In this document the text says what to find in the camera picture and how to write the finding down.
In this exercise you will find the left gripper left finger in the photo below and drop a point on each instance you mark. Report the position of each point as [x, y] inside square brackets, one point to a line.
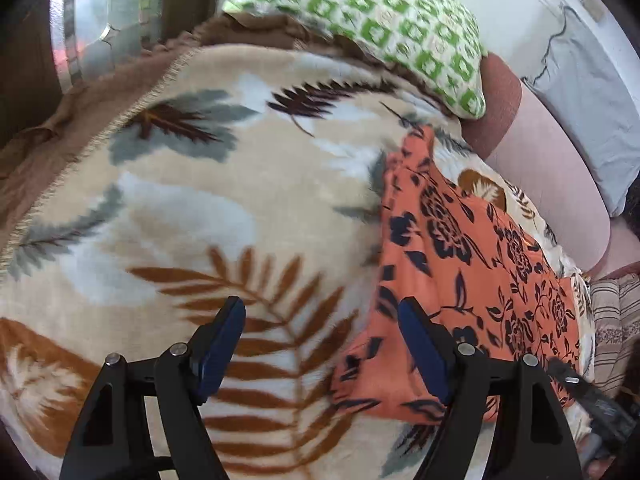
[142, 418]

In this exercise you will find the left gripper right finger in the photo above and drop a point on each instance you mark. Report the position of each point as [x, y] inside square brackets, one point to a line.
[532, 439]

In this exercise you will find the orange floral garment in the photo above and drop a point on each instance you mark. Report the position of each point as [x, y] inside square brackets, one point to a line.
[473, 270]

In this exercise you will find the striped cushion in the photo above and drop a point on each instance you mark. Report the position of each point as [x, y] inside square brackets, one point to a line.
[615, 307]

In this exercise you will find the pink bed headboard pad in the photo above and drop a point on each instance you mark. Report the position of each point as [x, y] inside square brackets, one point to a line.
[622, 255]

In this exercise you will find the black furry item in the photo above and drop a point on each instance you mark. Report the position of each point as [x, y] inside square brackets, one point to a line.
[631, 213]

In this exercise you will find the leaf pattern blanket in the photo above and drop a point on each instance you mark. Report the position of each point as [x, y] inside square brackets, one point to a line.
[249, 168]

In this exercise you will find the pink bolster pillow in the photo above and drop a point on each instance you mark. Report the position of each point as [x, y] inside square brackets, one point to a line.
[521, 139]

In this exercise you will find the grey pillow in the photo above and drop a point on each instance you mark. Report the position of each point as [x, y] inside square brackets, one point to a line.
[582, 89]

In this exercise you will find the stained glass door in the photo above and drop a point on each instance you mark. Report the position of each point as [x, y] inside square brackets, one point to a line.
[48, 46]

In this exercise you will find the green checkered folded quilt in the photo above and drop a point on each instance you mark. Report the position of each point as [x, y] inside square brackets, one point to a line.
[437, 40]

